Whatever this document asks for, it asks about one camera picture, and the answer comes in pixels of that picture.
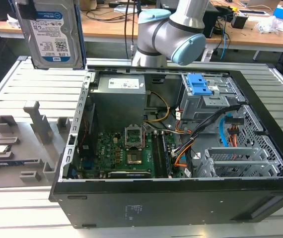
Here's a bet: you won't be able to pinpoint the crumpled clear plastic wrap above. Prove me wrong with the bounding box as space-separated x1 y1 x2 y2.
255 15 283 34

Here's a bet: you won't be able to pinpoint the grey metal disk bay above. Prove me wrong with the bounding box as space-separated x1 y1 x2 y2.
195 146 283 178

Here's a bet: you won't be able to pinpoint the CPU socket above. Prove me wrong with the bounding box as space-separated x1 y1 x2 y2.
124 125 145 151

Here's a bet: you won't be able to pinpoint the hard disk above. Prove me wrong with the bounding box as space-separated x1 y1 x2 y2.
14 0 87 71

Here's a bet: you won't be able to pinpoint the black RAM stick in slot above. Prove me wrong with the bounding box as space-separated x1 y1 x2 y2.
161 133 174 176

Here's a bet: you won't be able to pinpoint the black graphics card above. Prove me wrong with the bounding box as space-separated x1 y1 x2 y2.
107 170 152 179

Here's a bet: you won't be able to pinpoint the green motherboard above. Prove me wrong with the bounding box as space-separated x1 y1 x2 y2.
78 130 182 179

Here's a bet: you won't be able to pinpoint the yellow power wires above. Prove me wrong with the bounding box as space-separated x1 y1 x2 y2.
143 91 171 122

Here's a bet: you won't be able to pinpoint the grey power supply unit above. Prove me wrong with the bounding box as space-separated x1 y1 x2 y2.
89 74 149 125

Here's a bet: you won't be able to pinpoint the blue disk carrier latch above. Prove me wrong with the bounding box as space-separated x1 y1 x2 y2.
187 73 213 96

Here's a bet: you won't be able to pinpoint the orange red wire bundle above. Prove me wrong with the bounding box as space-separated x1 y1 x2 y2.
227 124 241 147

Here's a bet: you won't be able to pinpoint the thin black hanging cable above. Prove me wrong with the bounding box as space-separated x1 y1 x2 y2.
124 0 135 59

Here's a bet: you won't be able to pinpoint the blue hanging cable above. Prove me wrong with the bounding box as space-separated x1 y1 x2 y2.
220 31 230 60

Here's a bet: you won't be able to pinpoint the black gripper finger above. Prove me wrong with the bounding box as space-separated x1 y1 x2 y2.
16 1 37 21

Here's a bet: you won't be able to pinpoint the orange data wire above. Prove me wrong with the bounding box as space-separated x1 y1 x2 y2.
174 143 195 167

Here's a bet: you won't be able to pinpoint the black sleeved wire bundle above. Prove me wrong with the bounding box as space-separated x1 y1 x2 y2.
170 104 242 157

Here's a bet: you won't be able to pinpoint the black power connector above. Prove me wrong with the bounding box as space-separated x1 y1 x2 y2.
224 116 244 126

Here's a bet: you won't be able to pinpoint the black RAM slot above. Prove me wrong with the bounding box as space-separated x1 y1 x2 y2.
152 132 163 178

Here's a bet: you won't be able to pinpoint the wooden desk with white frame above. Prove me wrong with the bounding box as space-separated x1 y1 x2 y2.
0 0 283 59

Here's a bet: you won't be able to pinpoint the grey parts rack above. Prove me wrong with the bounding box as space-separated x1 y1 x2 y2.
0 100 71 191

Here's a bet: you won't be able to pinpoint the black open PC case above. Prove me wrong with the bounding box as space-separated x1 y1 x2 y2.
48 63 283 229

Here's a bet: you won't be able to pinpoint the grey metal drive cage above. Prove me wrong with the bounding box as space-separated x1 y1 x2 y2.
179 73 246 125

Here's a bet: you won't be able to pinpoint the small black box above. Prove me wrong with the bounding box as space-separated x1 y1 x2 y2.
231 13 249 29

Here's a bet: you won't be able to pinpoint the light blue data wire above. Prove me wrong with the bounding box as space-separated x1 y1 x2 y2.
219 111 234 147

